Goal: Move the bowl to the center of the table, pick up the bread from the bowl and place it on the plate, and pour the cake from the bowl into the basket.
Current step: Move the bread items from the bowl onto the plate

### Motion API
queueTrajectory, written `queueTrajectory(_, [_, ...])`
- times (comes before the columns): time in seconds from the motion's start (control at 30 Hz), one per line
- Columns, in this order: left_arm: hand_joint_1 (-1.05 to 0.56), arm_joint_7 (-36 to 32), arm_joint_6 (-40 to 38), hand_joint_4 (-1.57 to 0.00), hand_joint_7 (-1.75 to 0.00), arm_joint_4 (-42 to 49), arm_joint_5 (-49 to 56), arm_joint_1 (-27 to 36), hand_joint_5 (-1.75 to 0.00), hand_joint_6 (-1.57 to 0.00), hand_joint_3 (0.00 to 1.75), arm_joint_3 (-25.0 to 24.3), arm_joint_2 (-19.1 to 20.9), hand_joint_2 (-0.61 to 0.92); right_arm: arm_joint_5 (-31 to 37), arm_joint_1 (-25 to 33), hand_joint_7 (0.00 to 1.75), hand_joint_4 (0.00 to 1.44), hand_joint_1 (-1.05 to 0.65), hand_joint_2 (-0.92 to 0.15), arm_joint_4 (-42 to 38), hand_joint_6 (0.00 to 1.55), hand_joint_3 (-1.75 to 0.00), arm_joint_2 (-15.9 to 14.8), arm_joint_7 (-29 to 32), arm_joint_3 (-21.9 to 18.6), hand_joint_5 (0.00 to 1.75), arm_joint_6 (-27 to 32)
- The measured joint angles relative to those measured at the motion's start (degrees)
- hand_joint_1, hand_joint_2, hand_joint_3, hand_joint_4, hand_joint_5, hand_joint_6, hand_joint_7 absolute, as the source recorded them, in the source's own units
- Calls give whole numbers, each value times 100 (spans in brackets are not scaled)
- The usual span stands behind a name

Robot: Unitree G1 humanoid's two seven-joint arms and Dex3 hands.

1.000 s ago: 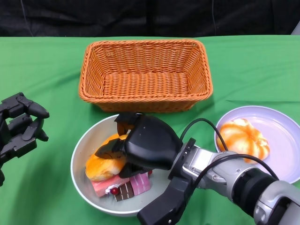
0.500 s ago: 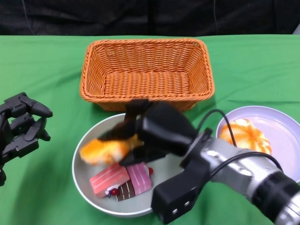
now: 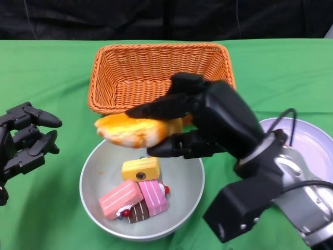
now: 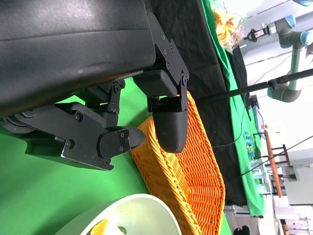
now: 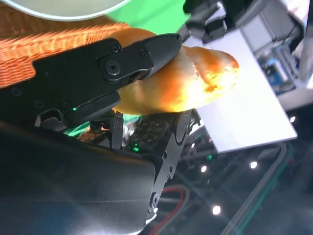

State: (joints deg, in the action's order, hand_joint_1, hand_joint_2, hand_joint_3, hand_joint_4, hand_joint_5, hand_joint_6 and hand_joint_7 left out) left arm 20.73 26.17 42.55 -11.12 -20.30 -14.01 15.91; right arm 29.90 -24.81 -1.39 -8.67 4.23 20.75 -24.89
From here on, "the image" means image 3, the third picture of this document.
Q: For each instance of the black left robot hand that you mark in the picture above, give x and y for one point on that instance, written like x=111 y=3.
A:
x=10 y=151

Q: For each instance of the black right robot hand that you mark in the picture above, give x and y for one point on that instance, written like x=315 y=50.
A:
x=223 y=117

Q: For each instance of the pale grey-green bowl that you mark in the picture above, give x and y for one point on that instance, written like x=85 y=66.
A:
x=104 y=172

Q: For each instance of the yellow cake slice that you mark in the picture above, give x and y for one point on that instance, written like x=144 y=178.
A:
x=140 y=166

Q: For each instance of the pink striped cake slice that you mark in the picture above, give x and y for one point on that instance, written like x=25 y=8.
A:
x=154 y=198

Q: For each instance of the coral pink cake slice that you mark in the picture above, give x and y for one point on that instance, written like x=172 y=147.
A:
x=119 y=198

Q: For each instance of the chocolate cake slice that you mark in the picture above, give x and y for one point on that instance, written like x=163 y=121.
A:
x=139 y=213

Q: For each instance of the lavender round plate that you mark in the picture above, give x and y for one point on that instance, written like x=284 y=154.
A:
x=312 y=156

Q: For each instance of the orange wicker basket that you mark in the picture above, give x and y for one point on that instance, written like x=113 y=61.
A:
x=135 y=67

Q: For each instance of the green tablecloth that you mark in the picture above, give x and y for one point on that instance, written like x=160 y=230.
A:
x=39 y=78

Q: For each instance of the black backdrop curtain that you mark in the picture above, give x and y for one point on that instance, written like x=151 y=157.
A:
x=156 y=18

